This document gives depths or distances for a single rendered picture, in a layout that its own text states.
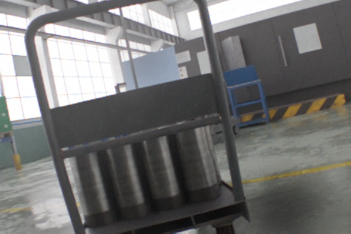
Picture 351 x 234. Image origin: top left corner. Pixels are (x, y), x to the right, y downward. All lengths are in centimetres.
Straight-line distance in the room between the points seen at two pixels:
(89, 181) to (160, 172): 25
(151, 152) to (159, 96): 24
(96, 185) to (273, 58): 640
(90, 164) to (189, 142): 35
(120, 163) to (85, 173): 13
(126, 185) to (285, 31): 649
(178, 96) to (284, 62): 633
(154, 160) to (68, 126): 33
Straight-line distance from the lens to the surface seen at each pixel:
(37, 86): 107
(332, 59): 736
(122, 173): 121
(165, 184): 122
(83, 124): 107
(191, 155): 122
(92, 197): 124
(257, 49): 742
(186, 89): 106
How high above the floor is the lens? 59
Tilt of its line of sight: level
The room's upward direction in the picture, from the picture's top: 13 degrees counter-clockwise
